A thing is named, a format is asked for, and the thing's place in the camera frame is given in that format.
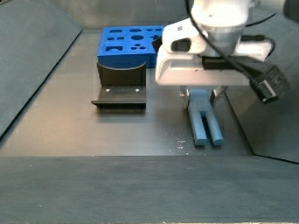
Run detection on black curved fixture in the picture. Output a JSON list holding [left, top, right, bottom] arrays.
[[91, 64, 146, 109]]

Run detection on black camera cable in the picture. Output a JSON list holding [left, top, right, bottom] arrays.
[[183, 0, 290, 104]]

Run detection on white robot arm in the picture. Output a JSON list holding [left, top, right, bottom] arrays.
[[155, 0, 251, 102]]

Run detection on blue foam shape-cutout block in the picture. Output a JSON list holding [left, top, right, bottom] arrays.
[[98, 25, 164, 68]]

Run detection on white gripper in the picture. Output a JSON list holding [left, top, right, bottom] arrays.
[[155, 52, 249, 108]]

